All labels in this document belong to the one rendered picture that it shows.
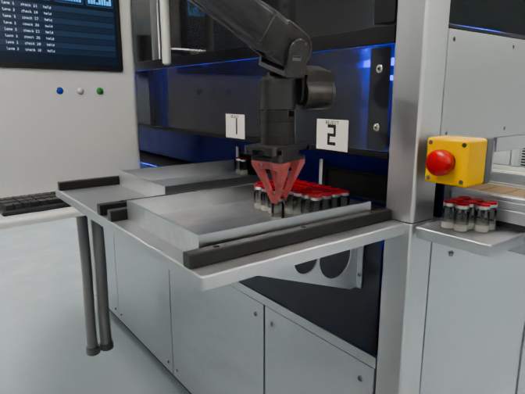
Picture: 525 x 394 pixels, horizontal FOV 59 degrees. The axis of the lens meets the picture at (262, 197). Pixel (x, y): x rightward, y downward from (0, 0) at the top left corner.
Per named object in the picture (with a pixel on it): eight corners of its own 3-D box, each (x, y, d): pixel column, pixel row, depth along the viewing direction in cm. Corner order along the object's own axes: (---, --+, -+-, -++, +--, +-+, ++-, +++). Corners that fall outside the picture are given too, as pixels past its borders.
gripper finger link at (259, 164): (307, 200, 80) (308, 145, 77) (283, 209, 74) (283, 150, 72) (276, 195, 84) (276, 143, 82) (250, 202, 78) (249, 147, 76)
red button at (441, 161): (436, 172, 74) (437, 147, 73) (459, 176, 71) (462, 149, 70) (421, 174, 72) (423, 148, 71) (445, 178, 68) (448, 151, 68)
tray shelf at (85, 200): (224, 175, 139) (224, 169, 139) (430, 226, 85) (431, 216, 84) (55, 195, 111) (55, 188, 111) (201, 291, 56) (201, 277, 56)
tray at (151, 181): (233, 171, 135) (233, 159, 134) (291, 184, 115) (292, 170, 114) (119, 184, 115) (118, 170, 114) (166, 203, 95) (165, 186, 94)
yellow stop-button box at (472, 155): (448, 177, 79) (451, 134, 78) (490, 183, 73) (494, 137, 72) (422, 181, 75) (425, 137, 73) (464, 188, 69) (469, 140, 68)
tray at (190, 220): (278, 195, 102) (278, 180, 101) (369, 220, 81) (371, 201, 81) (127, 220, 82) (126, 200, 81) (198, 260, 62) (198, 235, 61)
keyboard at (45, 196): (130, 188, 149) (129, 180, 149) (151, 195, 139) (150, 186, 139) (-11, 206, 124) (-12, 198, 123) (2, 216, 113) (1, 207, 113)
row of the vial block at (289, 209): (262, 202, 94) (262, 180, 93) (324, 221, 80) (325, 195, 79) (254, 204, 93) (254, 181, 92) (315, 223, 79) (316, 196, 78)
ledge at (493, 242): (458, 223, 87) (460, 213, 86) (532, 240, 77) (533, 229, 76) (414, 237, 78) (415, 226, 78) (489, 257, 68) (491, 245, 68)
